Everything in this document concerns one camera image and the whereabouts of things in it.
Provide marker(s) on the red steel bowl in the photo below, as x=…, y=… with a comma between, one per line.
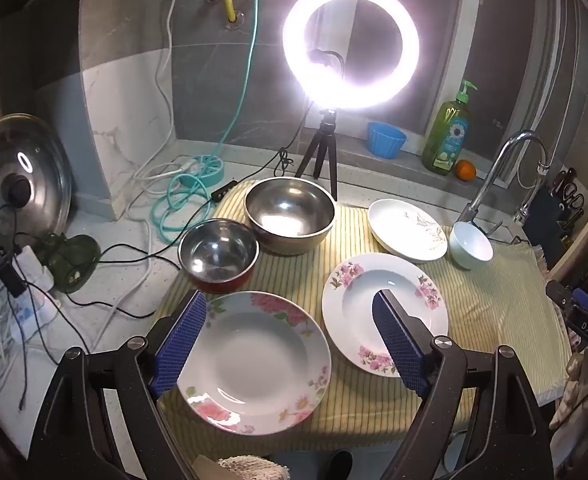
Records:
x=219, y=252

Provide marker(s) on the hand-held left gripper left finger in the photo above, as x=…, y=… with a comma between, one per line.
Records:
x=181, y=345

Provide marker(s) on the blue ribbed cup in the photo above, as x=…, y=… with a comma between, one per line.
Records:
x=386, y=142

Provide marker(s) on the white plate small pink flowers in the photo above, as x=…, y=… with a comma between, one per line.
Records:
x=358, y=300

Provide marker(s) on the chrome kitchen faucet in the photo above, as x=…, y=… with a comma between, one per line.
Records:
x=511, y=142

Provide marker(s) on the glass pot lid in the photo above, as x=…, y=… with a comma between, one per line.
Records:
x=39, y=160

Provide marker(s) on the orange fruit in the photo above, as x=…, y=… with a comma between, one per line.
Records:
x=465, y=170

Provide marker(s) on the teal round power strip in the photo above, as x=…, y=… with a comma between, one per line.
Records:
x=209, y=167

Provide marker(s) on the black power adapter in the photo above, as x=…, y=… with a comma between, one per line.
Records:
x=10, y=279

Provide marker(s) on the dark green mini fan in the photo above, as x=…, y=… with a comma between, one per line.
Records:
x=74, y=260

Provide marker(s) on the dark knife block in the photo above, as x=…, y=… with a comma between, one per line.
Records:
x=548, y=215

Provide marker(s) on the beige knitted cloth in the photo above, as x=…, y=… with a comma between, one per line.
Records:
x=254, y=467
x=578, y=390

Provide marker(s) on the small white bowl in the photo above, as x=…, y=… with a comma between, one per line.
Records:
x=468, y=247

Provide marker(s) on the white plate with grass print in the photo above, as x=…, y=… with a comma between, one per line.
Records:
x=398, y=225

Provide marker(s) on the black mini tripod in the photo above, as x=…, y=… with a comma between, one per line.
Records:
x=328, y=125

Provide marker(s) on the large steel bowl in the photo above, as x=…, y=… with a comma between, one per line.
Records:
x=289, y=210

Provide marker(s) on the white power strip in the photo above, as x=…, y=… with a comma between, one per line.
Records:
x=39, y=310

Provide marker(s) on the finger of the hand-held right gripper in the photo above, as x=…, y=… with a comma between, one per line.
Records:
x=558, y=292

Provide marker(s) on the black scissors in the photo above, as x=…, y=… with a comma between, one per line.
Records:
x=571, y=196

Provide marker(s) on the white plate large pink roses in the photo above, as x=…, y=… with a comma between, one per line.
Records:
x=259, y=360

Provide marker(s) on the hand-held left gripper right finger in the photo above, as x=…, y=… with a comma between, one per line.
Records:
x=401, y=345

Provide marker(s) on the green dish soap bottle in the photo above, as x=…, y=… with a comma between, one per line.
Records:
x=446, y=135

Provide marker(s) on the yellow striped cloth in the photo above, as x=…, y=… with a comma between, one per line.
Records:
x=493, y=300

